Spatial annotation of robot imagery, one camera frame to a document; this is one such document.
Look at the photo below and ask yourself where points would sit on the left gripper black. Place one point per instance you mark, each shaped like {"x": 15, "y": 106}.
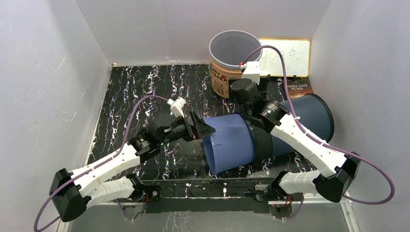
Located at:
{"x": 198, "y": 129}

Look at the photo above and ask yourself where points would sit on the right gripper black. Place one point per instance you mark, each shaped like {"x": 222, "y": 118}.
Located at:
{"x": 262, "y": 87}

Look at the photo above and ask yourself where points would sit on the light blue plastic bucket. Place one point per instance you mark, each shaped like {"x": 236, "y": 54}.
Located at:
{"x": 230, "y": 146}

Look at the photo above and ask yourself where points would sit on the large dark blue bucket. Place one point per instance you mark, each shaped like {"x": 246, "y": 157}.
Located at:
{"x": 315, "y": 116}

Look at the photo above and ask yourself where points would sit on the black ribbed plastic bucket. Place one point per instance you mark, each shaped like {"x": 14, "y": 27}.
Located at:
{"x": 262, "y": 143}

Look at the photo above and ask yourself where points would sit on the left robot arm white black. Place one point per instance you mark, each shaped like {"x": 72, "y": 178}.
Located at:
{"x": 76, "y": 191}

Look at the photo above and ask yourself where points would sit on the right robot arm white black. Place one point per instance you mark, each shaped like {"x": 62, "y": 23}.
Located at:
{"x": 267, "y": 118}

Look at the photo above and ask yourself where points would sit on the Three Days To See book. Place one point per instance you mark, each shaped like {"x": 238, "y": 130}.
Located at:
{"x": 298, "y": 87}

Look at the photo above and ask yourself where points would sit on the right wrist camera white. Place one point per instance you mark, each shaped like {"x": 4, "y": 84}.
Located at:
{"x": 251, "y": 70}

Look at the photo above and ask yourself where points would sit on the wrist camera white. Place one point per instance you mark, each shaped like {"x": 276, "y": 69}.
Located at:
{"x": 251, "y": 70}
{"x": 176, "y": 106}

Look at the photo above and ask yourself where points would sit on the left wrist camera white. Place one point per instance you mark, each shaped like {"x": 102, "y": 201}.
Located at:
{"x": 176, "y": 106}

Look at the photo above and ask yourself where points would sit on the small whiteboard yellow frame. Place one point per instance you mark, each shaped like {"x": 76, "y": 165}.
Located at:
{"x": 296, "y": 54}

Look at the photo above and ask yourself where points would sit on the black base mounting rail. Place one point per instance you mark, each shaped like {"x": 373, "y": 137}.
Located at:
{"x": 219, "y": 195}

